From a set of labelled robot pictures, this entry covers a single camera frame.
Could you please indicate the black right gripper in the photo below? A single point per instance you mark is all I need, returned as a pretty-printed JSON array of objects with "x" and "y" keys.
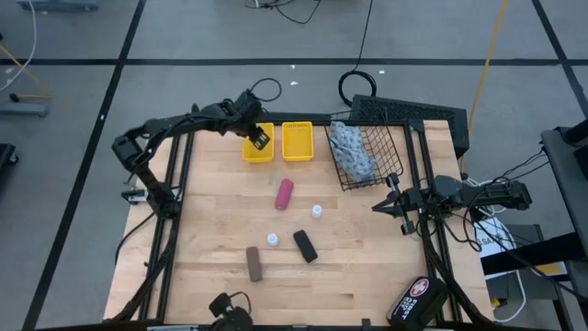
[{"x": 406, "y": 202}]

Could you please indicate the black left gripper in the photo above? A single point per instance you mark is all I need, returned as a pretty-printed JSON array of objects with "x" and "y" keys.
[{"x": 243, "y": 122}]

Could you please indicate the pink bandage roll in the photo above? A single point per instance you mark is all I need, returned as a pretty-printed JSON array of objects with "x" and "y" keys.
[{"x": 284, "y": 194}]

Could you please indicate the grey patterned cloth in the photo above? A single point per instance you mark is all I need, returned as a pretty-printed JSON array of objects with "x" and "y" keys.
[{"x": 351, "y": 151}]

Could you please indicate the black rectangular block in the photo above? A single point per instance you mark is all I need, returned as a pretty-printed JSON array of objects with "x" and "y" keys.
[{"x": 305, "y": 246}]

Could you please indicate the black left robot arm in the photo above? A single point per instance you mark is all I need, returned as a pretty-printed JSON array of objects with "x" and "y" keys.
[{"x": 161, "y": 126}]

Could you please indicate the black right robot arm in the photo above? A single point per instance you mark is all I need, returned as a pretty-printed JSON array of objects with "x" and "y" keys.
[{"x": 482, "y": 193}]

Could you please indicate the yellow plastic bin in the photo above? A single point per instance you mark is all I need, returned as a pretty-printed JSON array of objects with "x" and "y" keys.
[
  {"x": 250, "y": 154},
  {"x": 297, "y": 142}
]

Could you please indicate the black perforated computer case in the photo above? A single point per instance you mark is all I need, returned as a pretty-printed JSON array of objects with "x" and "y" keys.
[{"x": 413, "y": 112}]

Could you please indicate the black first aid pouch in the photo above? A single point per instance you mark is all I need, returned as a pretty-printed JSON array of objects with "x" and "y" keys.
[{"x": 415, "y": 301}]

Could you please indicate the white printed bag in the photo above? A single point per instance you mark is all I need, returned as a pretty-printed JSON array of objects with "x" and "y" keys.
[{"x": 494, "y": 239}]

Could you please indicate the black metal beam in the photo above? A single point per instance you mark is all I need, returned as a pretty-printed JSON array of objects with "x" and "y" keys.
[{"x": 528, "y": 255}]

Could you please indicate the grey desk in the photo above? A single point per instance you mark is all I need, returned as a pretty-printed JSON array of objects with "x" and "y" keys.
[{"x": 565, "y": 184}]

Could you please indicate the grey-blue furniture foot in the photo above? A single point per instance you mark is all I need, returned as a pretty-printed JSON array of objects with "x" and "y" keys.
[{"x": 23, "y": 109}]

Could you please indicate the black floor object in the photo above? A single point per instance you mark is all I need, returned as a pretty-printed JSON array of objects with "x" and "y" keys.
[{"x": 7, "y": 156}]

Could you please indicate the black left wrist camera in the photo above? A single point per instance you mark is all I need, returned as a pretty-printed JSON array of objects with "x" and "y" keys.
[{"x": 248, "y": 101}]

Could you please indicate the black metal table frame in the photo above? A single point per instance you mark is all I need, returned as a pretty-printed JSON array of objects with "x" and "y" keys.
[{"x": 298, "y": 117}]

